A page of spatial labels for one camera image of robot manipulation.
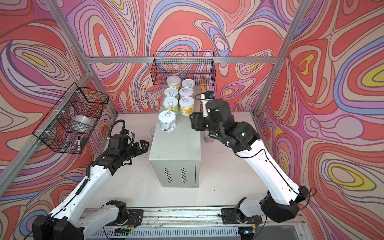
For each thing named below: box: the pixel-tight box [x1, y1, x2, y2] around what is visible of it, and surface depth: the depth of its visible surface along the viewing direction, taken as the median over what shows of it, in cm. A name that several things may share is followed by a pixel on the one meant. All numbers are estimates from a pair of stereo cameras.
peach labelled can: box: [179, 87, 195, 98], surface depth 76 cm
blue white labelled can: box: [163, 87, 180, 100], surface depth 75 cm
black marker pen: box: [77, 135, 81, 154], surface depth 73 cm
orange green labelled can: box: [166, 75, 182, 90], surface depth 78 cm
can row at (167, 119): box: [158, 110, 177, 132], surface depth 65 cm
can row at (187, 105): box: [178, 96, 195, 116], surface depth 71 cm
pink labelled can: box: [181, 79, 196, 91], surface depth 80 cm
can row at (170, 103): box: [162, 96, 179, 115], surface depth 70 cm
